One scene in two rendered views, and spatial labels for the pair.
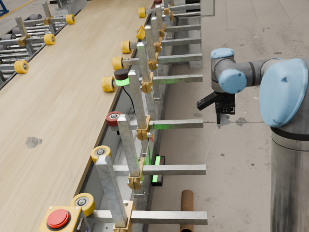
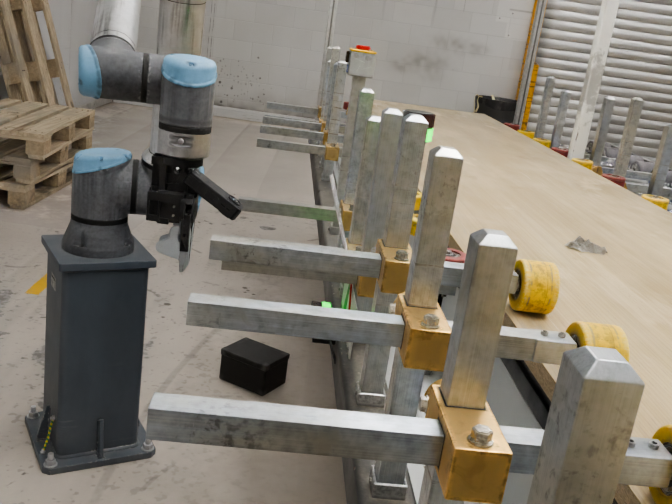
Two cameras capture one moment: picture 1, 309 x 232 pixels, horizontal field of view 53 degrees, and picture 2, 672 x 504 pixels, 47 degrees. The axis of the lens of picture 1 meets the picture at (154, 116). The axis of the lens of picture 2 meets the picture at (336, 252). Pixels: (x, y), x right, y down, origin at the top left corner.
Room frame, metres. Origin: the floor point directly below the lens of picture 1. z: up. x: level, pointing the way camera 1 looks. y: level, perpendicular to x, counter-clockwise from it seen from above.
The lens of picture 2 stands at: (2.46, -0.40, 1.29)
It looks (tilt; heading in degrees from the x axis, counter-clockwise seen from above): 17 degrees down; 163
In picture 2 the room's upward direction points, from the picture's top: 8 degrees clockwise
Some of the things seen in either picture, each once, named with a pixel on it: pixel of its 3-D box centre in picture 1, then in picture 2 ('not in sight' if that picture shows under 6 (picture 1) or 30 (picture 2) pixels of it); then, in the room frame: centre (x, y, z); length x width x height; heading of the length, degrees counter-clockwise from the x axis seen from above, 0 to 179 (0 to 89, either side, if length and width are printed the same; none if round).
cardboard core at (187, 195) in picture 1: (186, 211); not in sight; (1.28, -0.11, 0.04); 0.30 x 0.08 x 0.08; 169
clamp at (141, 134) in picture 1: (143, 127); (370, 273); (1.16, 0.06, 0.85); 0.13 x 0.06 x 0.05; 169
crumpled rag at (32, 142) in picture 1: (32, 140); (586, 243); (1.10, 0.54, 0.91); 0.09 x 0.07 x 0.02; 32
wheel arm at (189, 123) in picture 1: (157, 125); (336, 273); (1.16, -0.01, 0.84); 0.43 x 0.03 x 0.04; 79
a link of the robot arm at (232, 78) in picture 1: (232, 76); (179, 82); (0.99, -0.31, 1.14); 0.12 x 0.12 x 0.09; 88
